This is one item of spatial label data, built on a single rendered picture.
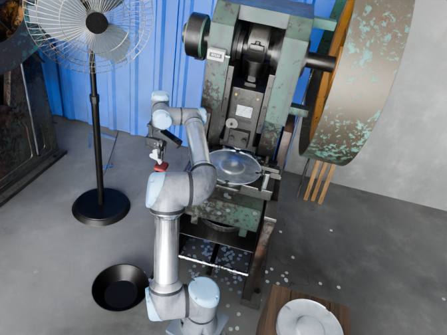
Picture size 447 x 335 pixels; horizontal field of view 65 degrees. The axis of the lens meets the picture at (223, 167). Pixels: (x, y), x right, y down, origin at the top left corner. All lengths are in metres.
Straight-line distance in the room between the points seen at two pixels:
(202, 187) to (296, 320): 0.82
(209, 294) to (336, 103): 0.79
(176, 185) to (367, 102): 0.68
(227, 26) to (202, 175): 0.62
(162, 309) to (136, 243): 1.10
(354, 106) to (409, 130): 1.89
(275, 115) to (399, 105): 1.59
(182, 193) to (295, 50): 0.72
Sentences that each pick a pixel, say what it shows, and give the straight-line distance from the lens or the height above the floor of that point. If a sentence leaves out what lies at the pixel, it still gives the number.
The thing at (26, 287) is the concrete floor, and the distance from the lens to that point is 2.27.
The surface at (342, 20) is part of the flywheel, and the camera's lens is 1.86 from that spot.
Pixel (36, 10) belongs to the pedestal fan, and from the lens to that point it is 1.84.
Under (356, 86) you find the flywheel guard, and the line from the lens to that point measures 1.24.
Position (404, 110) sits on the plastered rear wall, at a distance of 3.04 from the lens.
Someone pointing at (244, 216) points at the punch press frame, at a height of 0.58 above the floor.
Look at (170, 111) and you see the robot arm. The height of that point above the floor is 1.10.
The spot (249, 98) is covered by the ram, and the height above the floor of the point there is 1.13.
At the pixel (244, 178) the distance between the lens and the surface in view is 1.67.
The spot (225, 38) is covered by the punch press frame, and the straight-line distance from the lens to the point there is 1.50.
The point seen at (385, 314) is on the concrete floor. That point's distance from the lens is 2.47.
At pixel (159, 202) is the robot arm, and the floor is 0.99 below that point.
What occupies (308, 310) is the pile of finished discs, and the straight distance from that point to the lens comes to 1.77.
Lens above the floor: 1.76
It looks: 35 degrees down
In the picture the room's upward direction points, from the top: 10 degrees clockwise
